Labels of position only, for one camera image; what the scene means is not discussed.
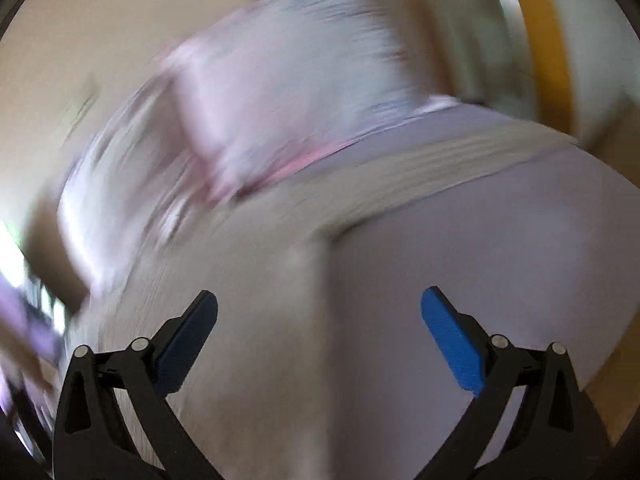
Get cream cable knit sweater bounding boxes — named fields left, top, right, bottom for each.
left=70, top=120, right=572, bottom=479

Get lavender bed sheet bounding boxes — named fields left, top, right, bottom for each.
left=240, top=104, right=640, bottom=480

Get pink floral pillow rear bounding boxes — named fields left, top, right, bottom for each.
left=55, top=79, right=237, bottom=291

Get pink floral pillow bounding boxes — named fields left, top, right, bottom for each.
left=162, top=0, right=456, bottom=202
left=55, top=79, right=237, bottom=291

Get wooden framed wardrobe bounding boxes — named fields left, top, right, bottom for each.
left=249, top=0, right=640, bottom=146

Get pink floral pillow front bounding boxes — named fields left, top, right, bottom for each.
left=162, top=0, right=456, bottom=202

